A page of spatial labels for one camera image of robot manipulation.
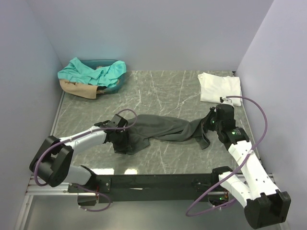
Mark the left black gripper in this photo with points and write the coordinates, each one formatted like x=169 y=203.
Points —
x=126 y=144

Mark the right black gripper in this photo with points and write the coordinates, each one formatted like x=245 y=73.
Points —
x=205 y=122

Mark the dark grey t shirt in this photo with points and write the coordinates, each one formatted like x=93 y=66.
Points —
x=164 y=128

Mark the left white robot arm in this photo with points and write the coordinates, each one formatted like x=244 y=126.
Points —
x=52 y=163

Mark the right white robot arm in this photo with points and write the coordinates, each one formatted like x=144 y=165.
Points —
x=249 y=184

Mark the folded white t shirt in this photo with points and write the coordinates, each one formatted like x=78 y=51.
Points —
x=213 y=87

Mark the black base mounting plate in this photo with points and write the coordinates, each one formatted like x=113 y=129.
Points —
x=149 y=187

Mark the tan t shirt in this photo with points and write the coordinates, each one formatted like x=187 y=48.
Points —
x=81 y=90

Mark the teal t shirt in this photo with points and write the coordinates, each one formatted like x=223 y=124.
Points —
x=106 y=76

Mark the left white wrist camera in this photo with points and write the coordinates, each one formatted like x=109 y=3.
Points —
x=117 y=122

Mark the aluminium rail frame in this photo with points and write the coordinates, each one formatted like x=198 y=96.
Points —
x=88 y=198

